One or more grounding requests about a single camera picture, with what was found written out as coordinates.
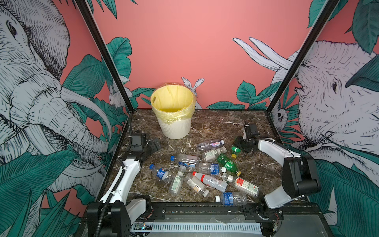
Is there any green plastic bottle yellow cap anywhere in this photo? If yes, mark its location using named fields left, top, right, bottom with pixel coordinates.
left=217, top=154, right=241, bottom=176

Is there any blue cap pepsi bottle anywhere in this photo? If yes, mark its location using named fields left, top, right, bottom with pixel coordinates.
left=149, top=164, right=173, bottom=184

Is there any bottle red green label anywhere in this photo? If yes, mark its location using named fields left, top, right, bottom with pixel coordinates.
left=222, top=172, right=259, bottom=198

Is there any clear bottle blue cap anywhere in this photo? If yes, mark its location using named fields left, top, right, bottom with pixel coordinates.
left=170, top=154, right=200, bottom=168

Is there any clear bottle green label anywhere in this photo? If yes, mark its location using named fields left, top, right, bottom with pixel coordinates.
left=168, top=166, right=186, bottom=195

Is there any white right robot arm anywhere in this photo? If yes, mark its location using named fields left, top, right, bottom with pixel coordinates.
left=233, top=136, right=321, bottom=219

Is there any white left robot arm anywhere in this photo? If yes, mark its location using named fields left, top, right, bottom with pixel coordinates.
left=87, top=140, right=160, bottom=237

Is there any white ribbed waste bin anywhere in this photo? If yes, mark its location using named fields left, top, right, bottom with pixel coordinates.
left=150, top=84, right=196, bottom=140

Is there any yellow plastic bin liner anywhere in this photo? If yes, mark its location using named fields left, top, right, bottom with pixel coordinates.
left=151, top=84, right=196, bottom=124

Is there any clear bottle purple label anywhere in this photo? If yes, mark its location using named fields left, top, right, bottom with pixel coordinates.
left=197, top=139, right=225, bottom=151

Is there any clear bottle white label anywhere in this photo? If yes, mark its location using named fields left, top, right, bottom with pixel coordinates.
left=202, top=147, right=227, bottom=163

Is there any clear bottle blue label centre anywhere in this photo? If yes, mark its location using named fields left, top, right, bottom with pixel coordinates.
left=196, top=163, right=227, bottom=175

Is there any front bottle blue label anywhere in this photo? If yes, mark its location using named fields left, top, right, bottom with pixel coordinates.
left=215, top=192, right=248, bottom=206

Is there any clear bottle brown label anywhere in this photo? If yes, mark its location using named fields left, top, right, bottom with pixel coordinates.
left=184, top=173, right=209, bottom=198

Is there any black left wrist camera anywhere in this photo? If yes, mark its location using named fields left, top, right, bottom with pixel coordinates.
left=130, top=132, right=148, bottom=147

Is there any white bottle red ring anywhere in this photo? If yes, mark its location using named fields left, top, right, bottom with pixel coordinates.
left=192, top=171, right=228, bottom=193

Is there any white vented cable duct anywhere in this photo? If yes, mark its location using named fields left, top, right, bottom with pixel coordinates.
left=131, top=222, right=262, bottom=235

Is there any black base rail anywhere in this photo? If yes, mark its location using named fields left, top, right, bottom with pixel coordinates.
left=138, top=202, right=321, bottom=222

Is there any black left corner frame post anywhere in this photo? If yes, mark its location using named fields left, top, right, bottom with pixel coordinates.
left=75, top=0, right=134, bottom=113

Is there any black corner frame post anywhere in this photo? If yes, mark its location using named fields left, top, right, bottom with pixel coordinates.
left=266, top=0, right=340, bottom=113
left=75, top=0, right=134, bottom=113

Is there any black right corner frame post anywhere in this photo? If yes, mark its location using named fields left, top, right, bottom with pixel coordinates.
left=266, top=0, right=340, bottom=113

